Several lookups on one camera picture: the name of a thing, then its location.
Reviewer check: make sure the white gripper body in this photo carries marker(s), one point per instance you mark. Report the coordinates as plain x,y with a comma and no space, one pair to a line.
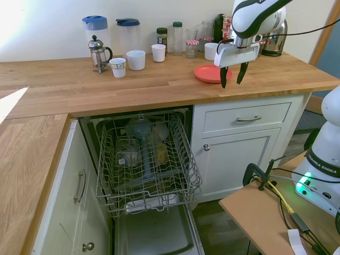
236,54

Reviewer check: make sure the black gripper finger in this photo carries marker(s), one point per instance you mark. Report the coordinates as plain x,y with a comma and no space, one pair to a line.
243,71
223,75

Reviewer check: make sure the red plastic plate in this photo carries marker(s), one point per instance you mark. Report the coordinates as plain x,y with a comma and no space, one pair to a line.
207,74

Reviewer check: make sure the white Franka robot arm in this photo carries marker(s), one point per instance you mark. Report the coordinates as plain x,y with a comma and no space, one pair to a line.
249,16

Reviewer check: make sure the white mug by plate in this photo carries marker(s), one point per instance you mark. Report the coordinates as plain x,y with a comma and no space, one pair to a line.
211,51

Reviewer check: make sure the grey dishwasher spray tube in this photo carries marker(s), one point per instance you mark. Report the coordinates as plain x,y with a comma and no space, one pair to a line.
147,159

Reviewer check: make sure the steel dishwasher door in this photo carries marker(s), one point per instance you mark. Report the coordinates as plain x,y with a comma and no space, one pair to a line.
159,233

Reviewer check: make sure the glass jar checkered lid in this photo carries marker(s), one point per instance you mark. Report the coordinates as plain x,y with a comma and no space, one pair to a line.
192,49
205,40
261,46

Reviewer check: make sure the red printed carton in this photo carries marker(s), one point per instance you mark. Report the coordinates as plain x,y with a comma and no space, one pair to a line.
228,26

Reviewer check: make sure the black box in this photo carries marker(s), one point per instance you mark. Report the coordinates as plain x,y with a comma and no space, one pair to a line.
218,26

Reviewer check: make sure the tall empty glass jar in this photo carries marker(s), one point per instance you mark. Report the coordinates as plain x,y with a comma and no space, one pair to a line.
208,29

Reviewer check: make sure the stainless steel kettle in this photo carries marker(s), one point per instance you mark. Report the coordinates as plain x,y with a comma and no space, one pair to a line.
276,45

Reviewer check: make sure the clear drinking glass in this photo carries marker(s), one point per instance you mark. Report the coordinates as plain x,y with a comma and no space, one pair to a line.
191,34

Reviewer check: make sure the clear bottle green lid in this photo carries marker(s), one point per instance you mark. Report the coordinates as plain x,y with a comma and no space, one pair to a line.
177,40

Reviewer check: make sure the white ribbed cup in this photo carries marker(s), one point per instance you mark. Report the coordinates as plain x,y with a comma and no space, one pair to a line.
158,53

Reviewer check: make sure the round metal cabinet knob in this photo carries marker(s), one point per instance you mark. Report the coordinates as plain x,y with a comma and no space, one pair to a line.
206,147
88,247

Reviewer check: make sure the large white mug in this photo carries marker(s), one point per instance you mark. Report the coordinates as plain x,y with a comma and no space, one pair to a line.
136,61

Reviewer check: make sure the white cabinet with drawer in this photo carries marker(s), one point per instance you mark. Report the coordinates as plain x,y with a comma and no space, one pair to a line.
239,164

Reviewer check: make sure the yellowish drinking glass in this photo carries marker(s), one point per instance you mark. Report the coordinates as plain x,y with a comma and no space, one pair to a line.
161,154

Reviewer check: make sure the black screw clamp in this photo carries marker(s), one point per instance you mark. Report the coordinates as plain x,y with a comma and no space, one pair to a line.
245,175

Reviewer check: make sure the clear pitcher dark blue lid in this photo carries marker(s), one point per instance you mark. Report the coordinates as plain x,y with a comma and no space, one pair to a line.
128,35

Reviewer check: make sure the small patterned white cup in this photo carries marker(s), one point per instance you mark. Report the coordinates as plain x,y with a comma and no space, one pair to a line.
117,68

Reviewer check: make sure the clear glass food container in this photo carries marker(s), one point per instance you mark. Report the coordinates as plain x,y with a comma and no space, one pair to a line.
127,154

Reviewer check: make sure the glass metal French press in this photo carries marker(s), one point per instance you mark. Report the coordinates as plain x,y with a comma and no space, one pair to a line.
98,55

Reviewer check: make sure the clear pitcher light blue lid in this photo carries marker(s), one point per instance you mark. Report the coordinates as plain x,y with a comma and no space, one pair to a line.
95,30

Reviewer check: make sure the white paper strip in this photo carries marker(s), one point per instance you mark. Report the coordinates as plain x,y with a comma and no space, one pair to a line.
296,241

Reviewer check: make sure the white corner cabinet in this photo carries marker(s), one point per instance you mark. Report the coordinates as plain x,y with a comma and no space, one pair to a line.
66,212

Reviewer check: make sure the wooden door frame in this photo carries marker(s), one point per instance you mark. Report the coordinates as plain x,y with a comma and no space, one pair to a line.
324,37

